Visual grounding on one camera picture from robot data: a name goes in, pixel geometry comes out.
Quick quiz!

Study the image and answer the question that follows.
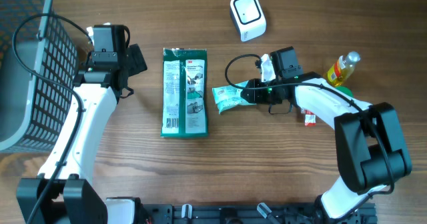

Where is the green white wipes packet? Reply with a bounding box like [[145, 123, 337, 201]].
[[161, 48, 208, 138]]

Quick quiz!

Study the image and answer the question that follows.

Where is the green lid jar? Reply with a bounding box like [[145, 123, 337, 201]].
[[336, 86, 354, 97]]

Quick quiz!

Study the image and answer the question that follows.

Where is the clear teal small packet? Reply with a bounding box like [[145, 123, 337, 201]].
[[212, 85, 253, 114]]

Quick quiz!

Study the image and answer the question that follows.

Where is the white barcode scanner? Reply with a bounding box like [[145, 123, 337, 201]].
[[230, 0, 267, 42]]

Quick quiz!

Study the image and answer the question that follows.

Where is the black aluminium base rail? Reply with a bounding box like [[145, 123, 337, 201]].
[[106, 202, 378, 224]]

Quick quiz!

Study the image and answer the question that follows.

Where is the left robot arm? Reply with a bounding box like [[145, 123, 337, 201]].
[[17, 25, 149, 223]]

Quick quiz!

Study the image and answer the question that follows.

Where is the left black camera cable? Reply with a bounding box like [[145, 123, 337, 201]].
[[11, 13, 94, 224]]

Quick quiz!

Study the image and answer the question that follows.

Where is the red stick sachet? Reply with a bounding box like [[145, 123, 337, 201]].
[[301, 109, 316, 127]]

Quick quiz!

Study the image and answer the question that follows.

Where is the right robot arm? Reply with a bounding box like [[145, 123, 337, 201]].
[[241, 47, 412, 223]]

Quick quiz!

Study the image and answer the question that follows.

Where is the yellow dish soap bottle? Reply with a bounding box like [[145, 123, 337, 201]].
[[325, 51, 360, 87]]

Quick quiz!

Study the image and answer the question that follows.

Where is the grey plastic mesh basket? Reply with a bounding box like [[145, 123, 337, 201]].
[[1, 0, 78, 153]]

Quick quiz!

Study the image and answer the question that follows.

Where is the black camera cable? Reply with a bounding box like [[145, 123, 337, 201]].
[[224, 53, 396, 215], [11, 13, 94, 224]]

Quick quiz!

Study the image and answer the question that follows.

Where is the right black camera cable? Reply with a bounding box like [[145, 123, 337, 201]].
[[224, 53, 396, 215]]

